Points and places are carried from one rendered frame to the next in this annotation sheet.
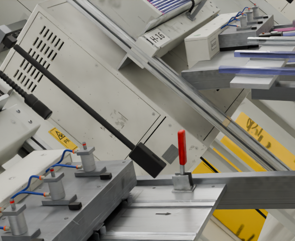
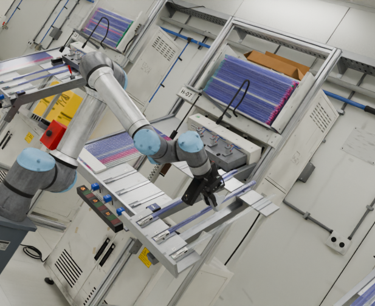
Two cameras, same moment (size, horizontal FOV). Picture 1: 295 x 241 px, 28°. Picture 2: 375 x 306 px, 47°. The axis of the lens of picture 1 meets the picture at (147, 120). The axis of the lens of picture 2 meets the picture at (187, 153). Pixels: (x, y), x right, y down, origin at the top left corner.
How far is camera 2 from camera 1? 2.38 m
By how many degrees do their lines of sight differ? 102
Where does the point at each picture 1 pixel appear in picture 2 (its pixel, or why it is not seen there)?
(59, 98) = not seen: outside the picture
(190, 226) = (186, 170)
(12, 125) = (265, 135)
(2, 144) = (253, 134)
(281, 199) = not seen: hidden behind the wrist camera
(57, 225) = not seen: hidden behind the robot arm
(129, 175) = (223, 164)
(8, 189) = (227, 137)
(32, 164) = (244, 144)
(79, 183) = (222, 150)
